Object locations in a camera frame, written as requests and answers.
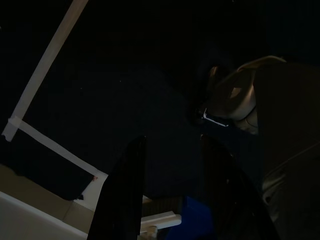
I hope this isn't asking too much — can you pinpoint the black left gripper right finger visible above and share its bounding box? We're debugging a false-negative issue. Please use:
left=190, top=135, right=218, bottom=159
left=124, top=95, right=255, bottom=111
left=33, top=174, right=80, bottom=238
left=200, top=133, right=282, bottom=240

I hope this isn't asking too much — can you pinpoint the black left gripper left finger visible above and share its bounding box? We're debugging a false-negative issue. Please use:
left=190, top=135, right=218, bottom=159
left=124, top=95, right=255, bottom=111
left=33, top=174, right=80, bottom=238
left=87, top=135, right=148, bottom=240

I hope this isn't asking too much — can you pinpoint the white plastic bar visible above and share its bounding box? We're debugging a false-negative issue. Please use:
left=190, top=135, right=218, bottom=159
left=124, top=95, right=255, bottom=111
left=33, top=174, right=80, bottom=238
left=141, top=211, right=182, bottom=231

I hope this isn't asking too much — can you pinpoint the short white floor tape strip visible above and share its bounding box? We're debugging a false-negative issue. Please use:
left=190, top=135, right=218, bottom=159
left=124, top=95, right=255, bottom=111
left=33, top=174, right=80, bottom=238
left=14, top=120, right=110, bottom=181

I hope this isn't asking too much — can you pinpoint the dark blue floor carpet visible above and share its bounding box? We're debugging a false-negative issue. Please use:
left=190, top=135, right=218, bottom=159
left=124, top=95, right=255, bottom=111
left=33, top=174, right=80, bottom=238
left=0, top=0, right=263, bottom=201

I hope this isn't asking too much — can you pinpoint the long white floor tape strip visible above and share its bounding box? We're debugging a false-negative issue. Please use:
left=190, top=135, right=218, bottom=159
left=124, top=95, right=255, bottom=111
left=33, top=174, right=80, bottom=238
left=1, top=0, right=90, bottom=143

